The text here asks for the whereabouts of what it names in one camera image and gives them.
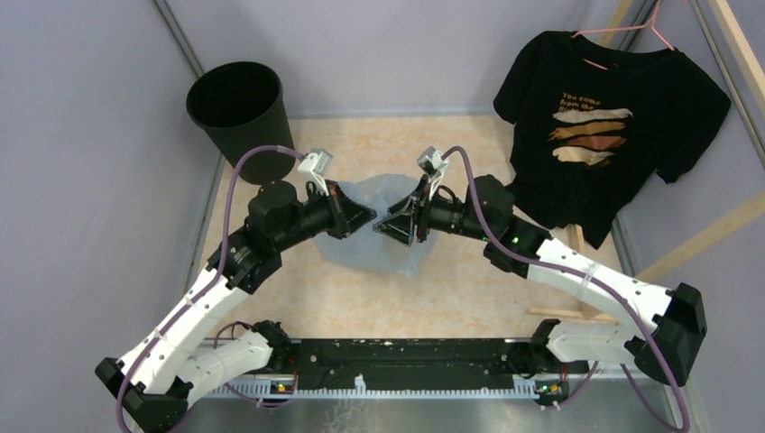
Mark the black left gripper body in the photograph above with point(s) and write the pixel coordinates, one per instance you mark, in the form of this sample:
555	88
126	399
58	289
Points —
327	212

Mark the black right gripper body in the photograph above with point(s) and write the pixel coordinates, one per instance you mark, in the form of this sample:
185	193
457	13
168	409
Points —
422	216

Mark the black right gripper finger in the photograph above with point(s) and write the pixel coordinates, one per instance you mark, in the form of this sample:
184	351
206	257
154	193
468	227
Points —
398	227
406	207

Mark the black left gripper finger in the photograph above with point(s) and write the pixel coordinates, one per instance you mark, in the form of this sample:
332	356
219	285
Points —
354	202
358	218

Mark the light blue plastic trash bag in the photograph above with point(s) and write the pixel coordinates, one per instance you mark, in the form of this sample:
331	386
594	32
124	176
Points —
367	250

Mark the black plastic trash bin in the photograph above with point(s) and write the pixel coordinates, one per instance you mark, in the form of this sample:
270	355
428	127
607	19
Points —
240	106

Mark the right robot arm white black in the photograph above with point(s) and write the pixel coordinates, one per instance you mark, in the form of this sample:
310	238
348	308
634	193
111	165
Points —
656	329

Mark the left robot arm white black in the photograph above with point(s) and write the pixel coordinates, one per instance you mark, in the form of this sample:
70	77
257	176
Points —
156	383

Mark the wooden stick on floor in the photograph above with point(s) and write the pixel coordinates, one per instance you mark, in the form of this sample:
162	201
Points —
570	315

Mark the black printed t-shirt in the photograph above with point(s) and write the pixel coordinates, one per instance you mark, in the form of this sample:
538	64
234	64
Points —
592	124

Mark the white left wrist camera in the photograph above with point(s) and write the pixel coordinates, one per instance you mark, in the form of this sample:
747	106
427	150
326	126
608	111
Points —
314	166

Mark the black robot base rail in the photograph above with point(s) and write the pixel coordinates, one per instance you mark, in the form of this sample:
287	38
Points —
408	369

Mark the pink wire clothes hanger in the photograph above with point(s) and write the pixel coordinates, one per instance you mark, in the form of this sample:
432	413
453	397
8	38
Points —
648	22

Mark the wooden frame bar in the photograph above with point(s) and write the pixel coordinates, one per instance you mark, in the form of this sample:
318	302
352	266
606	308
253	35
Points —
734	220

